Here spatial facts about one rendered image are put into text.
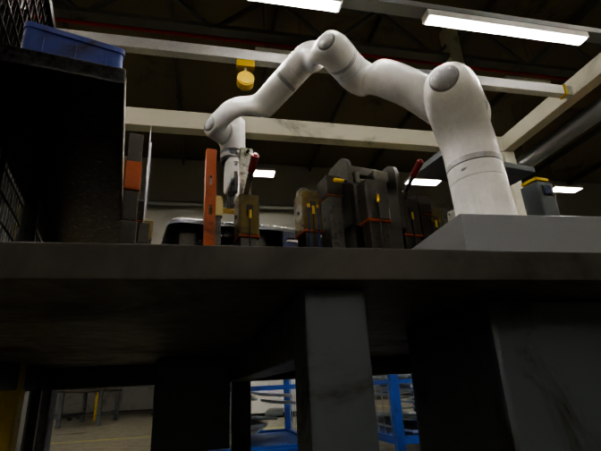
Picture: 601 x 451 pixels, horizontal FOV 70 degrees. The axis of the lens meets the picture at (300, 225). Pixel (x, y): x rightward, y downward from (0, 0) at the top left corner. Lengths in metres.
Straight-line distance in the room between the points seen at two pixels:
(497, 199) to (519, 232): 0.18
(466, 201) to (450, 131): 0.17
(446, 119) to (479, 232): 0.35
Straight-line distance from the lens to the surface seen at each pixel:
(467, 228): 0.74
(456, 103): 1.02
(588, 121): 14.11
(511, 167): 1.49
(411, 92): 1.18
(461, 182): 0.98
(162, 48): 4.14
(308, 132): 5.19
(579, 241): 0.87
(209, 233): 1.18
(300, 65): 1.43
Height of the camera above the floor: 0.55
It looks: 20 degrees up
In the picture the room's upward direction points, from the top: 3 degrees counter-clockwise
